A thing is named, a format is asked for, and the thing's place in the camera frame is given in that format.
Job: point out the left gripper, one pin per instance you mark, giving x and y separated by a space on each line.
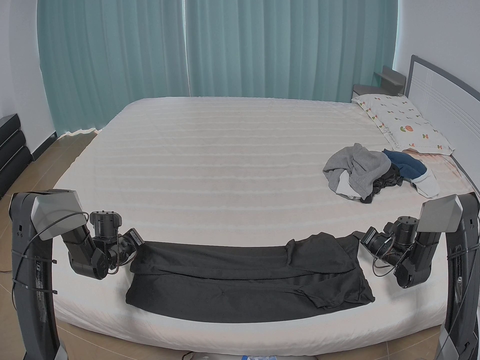
131 244

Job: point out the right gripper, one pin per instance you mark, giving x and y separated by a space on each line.
375 243

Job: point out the black T-shirt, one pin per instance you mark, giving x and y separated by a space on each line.
225 276

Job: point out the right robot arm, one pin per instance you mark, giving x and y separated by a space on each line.
438 212

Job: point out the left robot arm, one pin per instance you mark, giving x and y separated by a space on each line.
48 208

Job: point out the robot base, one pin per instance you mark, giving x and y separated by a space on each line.
258 358

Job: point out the pile of clothes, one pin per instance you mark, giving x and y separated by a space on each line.
367 163

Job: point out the white printed pillow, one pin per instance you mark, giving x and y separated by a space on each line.
403 120

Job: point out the bed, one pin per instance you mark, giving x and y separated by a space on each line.
225 144

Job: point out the black chest of drawers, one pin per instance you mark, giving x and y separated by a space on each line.
11 152

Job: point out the grey bedside table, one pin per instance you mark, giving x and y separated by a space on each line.
393 80

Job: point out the blue-green curtain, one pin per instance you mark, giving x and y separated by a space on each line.
292 32
112 51

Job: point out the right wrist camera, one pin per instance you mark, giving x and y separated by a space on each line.
389 228

